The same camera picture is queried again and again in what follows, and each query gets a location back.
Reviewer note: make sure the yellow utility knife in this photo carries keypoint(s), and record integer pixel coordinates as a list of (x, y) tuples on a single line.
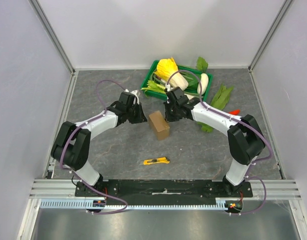
[(160, 160)]

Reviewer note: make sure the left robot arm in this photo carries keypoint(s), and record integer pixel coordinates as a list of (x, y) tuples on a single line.
[(72, 144)]

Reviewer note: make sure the white radish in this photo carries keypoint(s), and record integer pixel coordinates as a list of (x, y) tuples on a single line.
[(202, 86)]

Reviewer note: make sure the green leafy lettuce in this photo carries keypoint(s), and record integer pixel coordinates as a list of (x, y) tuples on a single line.
[(222, 97)]

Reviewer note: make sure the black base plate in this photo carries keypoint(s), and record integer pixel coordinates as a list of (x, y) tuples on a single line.
[(213, 189)]

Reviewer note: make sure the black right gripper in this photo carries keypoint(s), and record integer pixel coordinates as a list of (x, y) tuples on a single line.
[(170, 113)]

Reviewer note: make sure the orange carrot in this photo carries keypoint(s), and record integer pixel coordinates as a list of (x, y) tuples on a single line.
[(235, 112)]

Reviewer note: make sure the green long beans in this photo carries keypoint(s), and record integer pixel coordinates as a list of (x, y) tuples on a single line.
[(158, 80)]

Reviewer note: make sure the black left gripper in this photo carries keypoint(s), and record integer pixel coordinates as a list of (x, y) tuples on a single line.
[(141, 117)]

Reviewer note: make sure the green plastic tray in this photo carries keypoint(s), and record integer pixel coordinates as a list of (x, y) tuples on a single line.
[(182, 67)]

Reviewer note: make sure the brown cardboard express box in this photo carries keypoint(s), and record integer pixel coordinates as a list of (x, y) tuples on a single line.
[(159, 125)]

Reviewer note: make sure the slotted cable duct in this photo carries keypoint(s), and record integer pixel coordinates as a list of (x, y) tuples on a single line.
[(92, 204)]

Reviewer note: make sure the yellow napa cabbage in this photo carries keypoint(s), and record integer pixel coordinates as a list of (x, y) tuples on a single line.
[(168, 71)]

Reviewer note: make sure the celery stalk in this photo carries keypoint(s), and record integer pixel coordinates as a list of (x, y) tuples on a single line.
[(151, 89)]

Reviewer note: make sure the dark green leaf vegetable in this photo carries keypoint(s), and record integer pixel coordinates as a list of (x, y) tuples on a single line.
[(192, 79)]

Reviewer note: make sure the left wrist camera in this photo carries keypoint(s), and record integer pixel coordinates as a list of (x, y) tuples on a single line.
[(136, 94)]

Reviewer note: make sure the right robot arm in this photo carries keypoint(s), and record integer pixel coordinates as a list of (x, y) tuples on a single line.
[(245, 138)]

